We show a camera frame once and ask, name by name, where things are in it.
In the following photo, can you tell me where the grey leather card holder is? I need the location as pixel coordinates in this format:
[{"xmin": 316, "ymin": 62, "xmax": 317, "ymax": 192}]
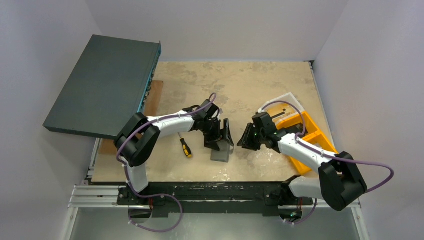
[{"xmin": 210, "ymin": 142, "xmax": 234, "ymax": 163}]

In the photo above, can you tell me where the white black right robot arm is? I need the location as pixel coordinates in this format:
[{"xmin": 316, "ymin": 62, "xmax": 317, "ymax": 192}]
[{"xmin": 237, "ymin": 112, "xmax": 368, "ymax": 212}]

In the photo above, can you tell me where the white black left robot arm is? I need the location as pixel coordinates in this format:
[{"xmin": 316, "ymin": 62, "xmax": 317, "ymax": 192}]
[{"xmin": 113, "ymin": 99, "xmax": 234, "ymax": 194}]

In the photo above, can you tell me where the white plastic bin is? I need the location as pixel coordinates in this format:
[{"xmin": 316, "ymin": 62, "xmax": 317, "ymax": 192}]
[{"xmin": 257, "ymin": 92, "xmax": 305, "ymax": 124}]

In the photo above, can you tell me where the yellow plastic bin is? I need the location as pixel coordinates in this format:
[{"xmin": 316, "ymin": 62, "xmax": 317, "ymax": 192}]
[{"xmin": 276, "ymin": 111, "xmax": 338, "ymax": 175}]

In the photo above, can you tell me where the wooden board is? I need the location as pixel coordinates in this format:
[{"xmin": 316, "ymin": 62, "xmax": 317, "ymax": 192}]
[{"xmin": 97, "ymin": 80, "xmax": 164, "ymax": 155}]

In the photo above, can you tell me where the black yellow handled screwdriver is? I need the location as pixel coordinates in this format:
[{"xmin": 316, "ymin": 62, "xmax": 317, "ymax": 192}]
[{"xmin": 178, "ymin": 132, "xmax": 193, "ymax": 159}]

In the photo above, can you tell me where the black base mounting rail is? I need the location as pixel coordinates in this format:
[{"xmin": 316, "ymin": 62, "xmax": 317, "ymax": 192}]
[{"xmin": 117, "ymin": 181, "xmax": 313, "ymax": 218}]

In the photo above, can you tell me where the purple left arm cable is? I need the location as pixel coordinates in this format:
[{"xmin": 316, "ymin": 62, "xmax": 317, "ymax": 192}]
[{"xmin": 115, "ymin": 93, "xmax": 218, "ymax": 233}]

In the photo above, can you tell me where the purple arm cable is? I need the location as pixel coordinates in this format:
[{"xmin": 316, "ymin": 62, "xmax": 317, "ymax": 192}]
[
  {"xmin": 258, "ymin": 100, "xmax": 395, "ymax": 226},
  {"xmin": 115, "ymin": 93, "xmax": 218, "ymax": 233}
]

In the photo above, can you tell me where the dark grey network switch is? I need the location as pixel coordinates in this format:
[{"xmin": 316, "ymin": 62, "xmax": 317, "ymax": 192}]
[{"xmin": 43, "ymin": 35, "xmax": 162, "ymax": 139}]

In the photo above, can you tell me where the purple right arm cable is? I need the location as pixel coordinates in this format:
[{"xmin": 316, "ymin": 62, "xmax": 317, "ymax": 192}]
[{"xmin": 258, "ymin": 100, "xmax": 395, "ymax": 226}]

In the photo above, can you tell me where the aluminium frame profile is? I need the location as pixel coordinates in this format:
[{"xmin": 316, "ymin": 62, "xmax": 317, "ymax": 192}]
[{"xmin": 61, "ymin": 185, "xmax": 370, "ymax": 240}]

